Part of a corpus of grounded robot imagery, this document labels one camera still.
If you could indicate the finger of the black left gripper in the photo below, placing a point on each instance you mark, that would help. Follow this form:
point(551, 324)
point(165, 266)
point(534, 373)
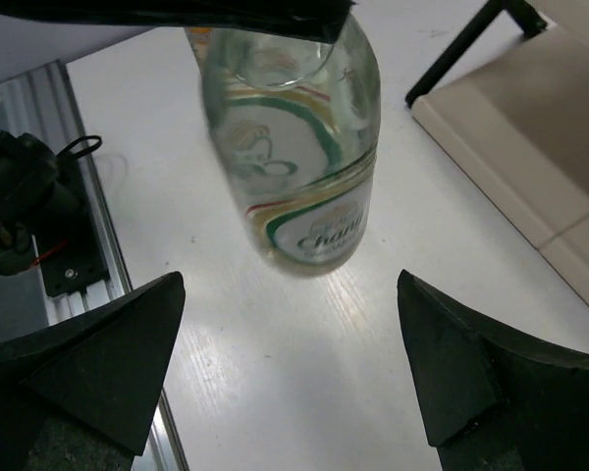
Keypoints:
point(320, 21)

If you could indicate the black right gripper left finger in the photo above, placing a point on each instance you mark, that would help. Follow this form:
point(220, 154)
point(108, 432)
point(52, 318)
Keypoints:
point(81, 394)

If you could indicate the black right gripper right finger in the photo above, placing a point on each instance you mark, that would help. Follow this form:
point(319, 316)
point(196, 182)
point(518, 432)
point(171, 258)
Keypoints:
point(490, 396)

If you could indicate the clear glass bottle green cap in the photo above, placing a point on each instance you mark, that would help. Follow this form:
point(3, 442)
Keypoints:
point(295, 125)

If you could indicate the beige three-tier shelf rack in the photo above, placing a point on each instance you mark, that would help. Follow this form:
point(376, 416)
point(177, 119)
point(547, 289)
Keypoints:
point(518, 126)

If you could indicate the blue Fontana juice carton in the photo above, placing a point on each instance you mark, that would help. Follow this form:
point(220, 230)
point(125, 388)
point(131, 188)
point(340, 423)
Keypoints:
point(198, 38)

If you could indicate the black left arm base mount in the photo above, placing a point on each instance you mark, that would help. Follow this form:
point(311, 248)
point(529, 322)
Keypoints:
point(44, 193)

